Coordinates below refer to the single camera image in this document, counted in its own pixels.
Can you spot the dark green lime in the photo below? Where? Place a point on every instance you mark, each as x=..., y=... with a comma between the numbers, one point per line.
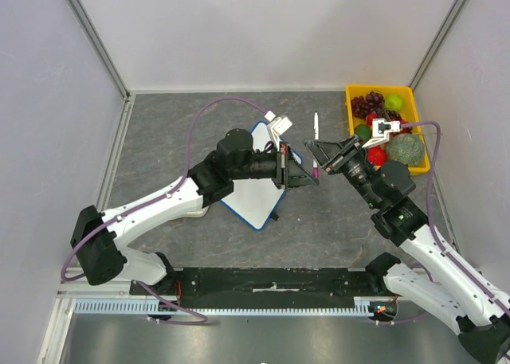
x=363, y=132

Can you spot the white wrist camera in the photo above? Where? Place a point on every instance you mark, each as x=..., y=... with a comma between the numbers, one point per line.
x=276, y=127
x=381, y=131

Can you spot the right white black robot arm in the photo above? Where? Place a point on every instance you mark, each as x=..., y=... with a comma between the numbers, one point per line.
x=467, y=303

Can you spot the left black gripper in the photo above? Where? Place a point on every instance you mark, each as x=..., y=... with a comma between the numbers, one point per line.
x=283, y=179

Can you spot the light green apple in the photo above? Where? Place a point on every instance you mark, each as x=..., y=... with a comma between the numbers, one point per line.
x=394, y=102

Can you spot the yellow plastic bin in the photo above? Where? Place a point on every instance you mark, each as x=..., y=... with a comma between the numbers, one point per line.
x=409, y=112

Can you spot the white marker pen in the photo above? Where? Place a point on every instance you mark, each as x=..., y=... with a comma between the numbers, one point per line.
x=316, y=126

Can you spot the blue framed whiteboard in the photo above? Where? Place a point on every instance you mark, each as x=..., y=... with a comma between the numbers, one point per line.
x=253, y=200

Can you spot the right aluminium frame post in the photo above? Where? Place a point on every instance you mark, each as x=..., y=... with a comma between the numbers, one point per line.
x=437, y=42

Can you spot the red apple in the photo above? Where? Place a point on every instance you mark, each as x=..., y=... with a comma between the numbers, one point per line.
x=377, y=156

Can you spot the dark red grape bunch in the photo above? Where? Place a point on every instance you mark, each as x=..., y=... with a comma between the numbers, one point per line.
x=372, y=102

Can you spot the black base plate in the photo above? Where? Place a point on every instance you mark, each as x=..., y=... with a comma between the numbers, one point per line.
x=271, y=288

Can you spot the grey whiteboard eraser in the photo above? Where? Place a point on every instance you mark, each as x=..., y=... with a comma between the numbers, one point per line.
x=198, y=213

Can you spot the netted green melon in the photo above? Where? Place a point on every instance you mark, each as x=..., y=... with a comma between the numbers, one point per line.
x=407, y=149

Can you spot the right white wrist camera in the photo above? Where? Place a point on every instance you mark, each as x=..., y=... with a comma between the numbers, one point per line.
x=381, y=131

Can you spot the left aluminium frame post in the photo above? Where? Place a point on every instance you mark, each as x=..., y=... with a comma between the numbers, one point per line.
x=85, y=22

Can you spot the aluminium frame post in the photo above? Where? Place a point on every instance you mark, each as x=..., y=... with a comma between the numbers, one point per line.
x=85, y=22
x=437, y=42

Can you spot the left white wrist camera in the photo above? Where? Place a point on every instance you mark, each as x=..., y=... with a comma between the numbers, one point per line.
x=276, y=127

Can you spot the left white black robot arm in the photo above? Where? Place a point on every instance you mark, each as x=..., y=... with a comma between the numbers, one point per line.
x=101, y=239

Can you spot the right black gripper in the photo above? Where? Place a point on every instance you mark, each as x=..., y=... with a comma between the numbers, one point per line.
x=343, y=156

